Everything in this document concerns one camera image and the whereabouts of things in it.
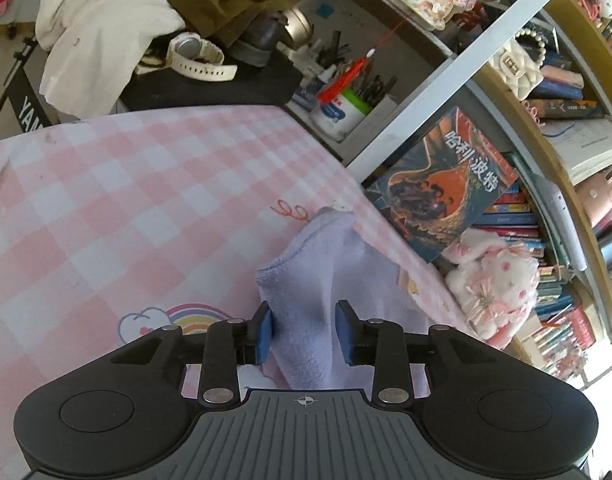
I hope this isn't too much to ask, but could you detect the purple and pink sweater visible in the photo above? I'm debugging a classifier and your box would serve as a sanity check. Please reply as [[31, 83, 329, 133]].
[[255, 206, 468, 392]]

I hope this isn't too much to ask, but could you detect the white pink plush bunny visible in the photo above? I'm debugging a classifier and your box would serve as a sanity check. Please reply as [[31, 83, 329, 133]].
[[442, 229, 539, 350]]

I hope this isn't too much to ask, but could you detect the Harry Potter book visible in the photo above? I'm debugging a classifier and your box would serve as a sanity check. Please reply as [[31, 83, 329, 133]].
[[366, 106, 518, 262]]

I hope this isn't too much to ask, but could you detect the white tablet device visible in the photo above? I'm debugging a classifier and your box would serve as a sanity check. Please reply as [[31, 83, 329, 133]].
[[525, 171, 588, 273]]

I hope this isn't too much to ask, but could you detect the white pen cup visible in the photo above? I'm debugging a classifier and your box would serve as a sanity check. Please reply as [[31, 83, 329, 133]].
[[310, 89, 372, 142]]

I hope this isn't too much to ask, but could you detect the white wooden bookshelf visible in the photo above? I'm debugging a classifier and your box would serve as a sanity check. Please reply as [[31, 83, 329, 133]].
[[288, 0, 612, 387]]

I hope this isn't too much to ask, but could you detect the red tassel ornament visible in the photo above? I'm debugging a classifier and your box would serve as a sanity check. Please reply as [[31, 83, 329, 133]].
[[317, 20, 407, 104]]

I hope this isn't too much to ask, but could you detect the pink cylindrical container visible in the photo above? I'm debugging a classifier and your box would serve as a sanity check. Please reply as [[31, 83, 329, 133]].
[[575, 166, 612, 226]]

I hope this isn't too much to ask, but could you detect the white wristwatch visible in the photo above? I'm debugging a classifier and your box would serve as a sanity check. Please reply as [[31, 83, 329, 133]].
[[166, 32, 238, 82]]

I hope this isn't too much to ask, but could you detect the white quilted pearl handbag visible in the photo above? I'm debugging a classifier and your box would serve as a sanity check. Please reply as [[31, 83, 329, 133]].
[[487, 27, 546, 101]]

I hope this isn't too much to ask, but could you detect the metal bowl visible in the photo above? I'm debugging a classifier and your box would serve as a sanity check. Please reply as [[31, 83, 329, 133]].
[[281, 8, 314, 50]]

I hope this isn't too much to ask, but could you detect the white cloth garment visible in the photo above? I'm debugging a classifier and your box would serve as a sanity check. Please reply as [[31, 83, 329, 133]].
[[36, 0, 184, 119]]

